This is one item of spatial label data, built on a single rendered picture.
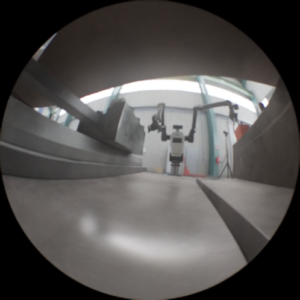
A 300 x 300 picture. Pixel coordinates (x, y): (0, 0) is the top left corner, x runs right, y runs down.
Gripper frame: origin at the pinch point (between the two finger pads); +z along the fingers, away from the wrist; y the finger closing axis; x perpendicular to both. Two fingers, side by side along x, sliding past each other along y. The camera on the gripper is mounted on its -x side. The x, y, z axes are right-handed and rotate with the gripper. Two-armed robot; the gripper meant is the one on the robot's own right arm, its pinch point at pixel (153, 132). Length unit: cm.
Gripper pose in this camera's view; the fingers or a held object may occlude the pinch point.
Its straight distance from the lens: 88.5
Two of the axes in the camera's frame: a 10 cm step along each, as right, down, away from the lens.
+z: -2.5, 7.4, -6.2
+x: 2.0, 6.6, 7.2
